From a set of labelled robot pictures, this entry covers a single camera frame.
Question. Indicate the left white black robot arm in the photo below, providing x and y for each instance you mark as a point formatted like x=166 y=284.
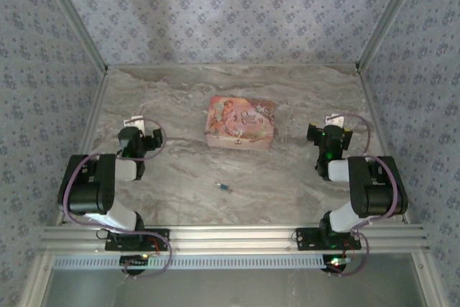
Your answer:
x=122 y=217

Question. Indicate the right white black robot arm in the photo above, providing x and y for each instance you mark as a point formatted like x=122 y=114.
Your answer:
x=373 y=192

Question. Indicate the black left controller board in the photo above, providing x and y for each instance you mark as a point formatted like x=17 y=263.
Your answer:
x=134 y=260

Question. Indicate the black controller board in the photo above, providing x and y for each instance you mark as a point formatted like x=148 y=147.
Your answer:
x=134 y=260
x=336 y=262

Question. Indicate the black right controller board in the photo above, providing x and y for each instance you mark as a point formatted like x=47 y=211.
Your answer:
x=336 y=262

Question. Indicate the grey metal sheet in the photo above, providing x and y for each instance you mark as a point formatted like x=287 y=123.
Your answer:
x=233 y=292

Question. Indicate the aluminium table side rail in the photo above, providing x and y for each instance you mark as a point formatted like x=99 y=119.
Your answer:
x=377 y=123
x=90 y=123

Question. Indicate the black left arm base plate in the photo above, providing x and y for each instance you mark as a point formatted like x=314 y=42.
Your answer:
x=158 y=237

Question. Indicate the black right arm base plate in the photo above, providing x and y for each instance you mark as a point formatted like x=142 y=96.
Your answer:
x=305 y=238

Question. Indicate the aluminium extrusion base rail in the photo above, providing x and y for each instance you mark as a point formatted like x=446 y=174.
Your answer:
x=233 y=238

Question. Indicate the aluminium frame post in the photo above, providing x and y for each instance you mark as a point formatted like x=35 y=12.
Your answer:
x=390 y=16
x=74 y=16

